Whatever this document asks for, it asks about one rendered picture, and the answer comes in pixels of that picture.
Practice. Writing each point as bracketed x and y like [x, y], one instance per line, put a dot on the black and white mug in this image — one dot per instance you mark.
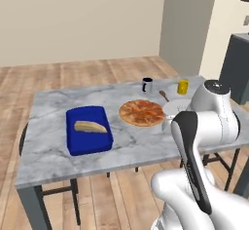
[147, 85]

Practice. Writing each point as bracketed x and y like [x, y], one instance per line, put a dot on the grey wall outlet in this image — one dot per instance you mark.
[246, 20]

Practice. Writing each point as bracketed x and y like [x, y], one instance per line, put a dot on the blue rectangular tray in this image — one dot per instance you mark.
[94, 143]

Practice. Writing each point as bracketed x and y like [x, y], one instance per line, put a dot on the yellow cup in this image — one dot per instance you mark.
[183, 87]

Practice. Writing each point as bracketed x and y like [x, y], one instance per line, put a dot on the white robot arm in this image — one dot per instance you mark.
[214, 123]

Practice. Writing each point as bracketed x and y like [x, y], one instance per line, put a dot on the grey marble dining counter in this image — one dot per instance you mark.
[58, 136]

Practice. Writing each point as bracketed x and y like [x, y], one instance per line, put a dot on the round pizza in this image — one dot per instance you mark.
[141, 112]

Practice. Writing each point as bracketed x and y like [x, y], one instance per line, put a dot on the brown wooden spoon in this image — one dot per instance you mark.
[163, 95]

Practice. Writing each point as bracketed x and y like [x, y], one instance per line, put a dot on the tan bread wedge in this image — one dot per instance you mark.
[89, 126]

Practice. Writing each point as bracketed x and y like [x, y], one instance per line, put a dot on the dark grey cabinet run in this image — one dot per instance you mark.
[236, 68]

